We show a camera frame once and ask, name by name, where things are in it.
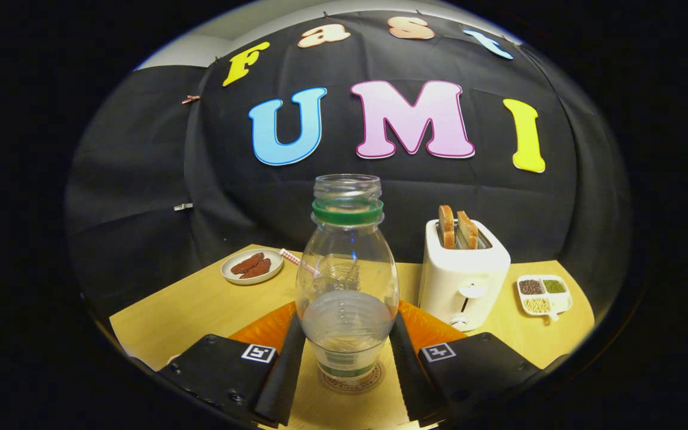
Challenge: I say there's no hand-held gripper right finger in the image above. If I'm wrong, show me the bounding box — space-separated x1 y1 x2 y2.
389 302 542 426

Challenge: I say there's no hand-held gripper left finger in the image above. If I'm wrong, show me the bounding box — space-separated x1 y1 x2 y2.
158 302 308 428

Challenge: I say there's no round wooden coaster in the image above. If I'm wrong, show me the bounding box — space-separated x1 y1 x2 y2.
319 358 384 394

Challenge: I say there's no clear plastic juice bottle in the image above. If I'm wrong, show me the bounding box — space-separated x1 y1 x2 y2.
295 174 400 386

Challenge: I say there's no red sausage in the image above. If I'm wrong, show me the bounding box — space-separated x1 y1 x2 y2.
231 253 265 275
240 258 272 280

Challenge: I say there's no wooden table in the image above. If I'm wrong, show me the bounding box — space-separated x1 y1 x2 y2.
109 244 595 430

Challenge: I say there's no white round plate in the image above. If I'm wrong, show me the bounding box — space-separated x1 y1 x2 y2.
221 248 284 285

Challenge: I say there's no white toaster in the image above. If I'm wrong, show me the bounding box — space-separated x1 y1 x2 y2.
418 219 511 332

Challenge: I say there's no striped straw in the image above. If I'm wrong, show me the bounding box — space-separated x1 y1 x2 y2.
279 248 321 277

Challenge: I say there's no bread slice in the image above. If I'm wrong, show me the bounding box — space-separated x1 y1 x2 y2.
438 205 456 250
456 210 480 250

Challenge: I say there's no white divided grain dish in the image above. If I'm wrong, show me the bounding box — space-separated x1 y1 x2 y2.
517 274 573 321

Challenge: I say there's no black backdrop cloth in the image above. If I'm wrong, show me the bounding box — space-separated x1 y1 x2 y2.
64 11 631 323

